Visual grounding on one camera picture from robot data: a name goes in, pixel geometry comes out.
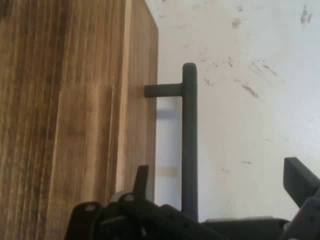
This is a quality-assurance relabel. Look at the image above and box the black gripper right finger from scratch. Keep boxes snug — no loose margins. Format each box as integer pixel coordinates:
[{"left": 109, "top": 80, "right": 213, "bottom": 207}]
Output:
[{"left": 282, "top": 156, "right": 320, "bottom": 240}]

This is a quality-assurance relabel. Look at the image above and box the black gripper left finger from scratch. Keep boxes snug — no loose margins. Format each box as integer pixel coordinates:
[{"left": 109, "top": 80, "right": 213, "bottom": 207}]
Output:
[{"left": 64, "top": 164, "right": 216, "bottom": 240}]

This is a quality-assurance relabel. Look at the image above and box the wooden drawer with black handle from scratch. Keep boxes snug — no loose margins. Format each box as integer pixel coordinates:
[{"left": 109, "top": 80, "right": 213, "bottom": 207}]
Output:
[{"left": 109, "top": 0, "right": 199, "bottom": 222}]

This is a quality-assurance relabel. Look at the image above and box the dark wooden cabinet box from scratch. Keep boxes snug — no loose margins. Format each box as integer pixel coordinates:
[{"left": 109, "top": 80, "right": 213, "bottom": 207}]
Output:
[{"left": 0, "top": 0, "right": 131, "bottom": 240}]

